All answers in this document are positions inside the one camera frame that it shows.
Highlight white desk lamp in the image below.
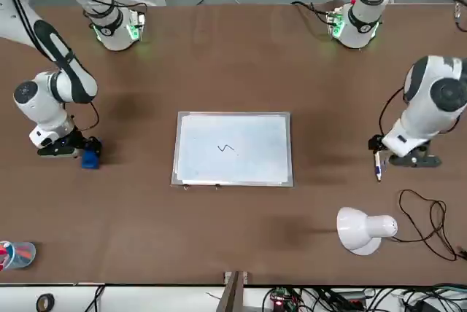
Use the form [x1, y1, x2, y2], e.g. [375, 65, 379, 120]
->
[335, 206, 399, 257]

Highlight white whiteboard marker blue band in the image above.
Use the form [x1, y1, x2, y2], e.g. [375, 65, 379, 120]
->
[373, 150, 383, 182]

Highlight circuit board red light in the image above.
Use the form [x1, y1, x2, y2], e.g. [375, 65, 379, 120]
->
[267, 287, 293, 310]

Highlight black lamp cable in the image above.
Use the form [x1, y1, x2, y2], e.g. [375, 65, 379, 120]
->
[386, 189, 467, 262]

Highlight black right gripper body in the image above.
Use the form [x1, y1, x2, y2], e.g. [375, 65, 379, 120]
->
[58, 126, 90, 149]

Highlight aluminium frame post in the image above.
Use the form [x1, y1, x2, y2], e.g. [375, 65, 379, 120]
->
[218, 270, 251, 312]

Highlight black adapter cable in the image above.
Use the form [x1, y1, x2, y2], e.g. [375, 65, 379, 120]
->
[87, 285, 106, 312]

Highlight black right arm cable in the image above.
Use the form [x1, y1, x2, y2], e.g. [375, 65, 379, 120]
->
[0, 0, 149, 134]

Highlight blue plastic eraser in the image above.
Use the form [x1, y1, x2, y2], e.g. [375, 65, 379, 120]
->
[80, 146, 102, 171]

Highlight metal framed whiteboard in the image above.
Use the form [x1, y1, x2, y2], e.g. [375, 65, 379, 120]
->
[170, 110, 295, 189]

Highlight black arm base cable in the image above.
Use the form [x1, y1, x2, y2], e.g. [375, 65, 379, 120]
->
[290, 1, 335, 26]

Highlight long black power supply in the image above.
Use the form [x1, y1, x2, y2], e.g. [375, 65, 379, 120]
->
[335, 289, 368, 306]

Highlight black tape roll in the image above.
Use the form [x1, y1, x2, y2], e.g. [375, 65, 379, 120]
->
[36, 292, 55, 312]

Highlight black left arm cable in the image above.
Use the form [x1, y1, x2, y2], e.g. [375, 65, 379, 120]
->
[379, 0, 467, 138]

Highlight clear plastic pen cup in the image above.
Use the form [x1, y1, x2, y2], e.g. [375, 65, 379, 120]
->
[0, 241, 36, 272]

